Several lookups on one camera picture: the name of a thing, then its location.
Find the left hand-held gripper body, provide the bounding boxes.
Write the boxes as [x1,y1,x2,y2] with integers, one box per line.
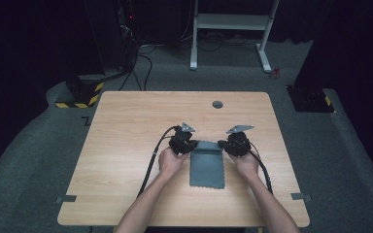
[168,121,196,156]

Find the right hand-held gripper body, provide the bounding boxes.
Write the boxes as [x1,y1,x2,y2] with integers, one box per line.
[223,124,255,158]

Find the grey cloth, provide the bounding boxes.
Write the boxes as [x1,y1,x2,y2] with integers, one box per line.
[188,140,226,190]

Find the person's right hand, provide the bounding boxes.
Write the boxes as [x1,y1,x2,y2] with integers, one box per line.
[227,150,260,182]

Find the person's left hand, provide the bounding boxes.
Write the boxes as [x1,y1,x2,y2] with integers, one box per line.
[157,147,190,180]

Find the grey tape strip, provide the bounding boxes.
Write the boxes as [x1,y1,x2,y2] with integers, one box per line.
[290,192,313,203]
[55,194,78,205]

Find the small red object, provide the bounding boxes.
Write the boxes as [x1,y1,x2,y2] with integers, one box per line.
[269,66,282,81]

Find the black stand base yellow mark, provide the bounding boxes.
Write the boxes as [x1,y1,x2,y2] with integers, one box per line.
[286,84,335,114]

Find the black yellow striped stand base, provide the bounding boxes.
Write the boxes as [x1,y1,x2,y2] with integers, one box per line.
[55,73,106,110]

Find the dark equipment rack red light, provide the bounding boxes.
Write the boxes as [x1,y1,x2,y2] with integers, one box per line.
[116,0,141,71]

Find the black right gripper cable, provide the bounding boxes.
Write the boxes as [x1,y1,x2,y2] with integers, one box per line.
[248,150,274,195]

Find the black floor cables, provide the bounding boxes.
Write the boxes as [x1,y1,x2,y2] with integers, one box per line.
[118,45,158,92]

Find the cable bundle under stand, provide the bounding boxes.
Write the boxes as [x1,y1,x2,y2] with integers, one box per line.
[196,30,260,52]

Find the white metal stand frame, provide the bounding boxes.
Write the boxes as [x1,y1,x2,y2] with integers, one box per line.
[189,0,281,74]

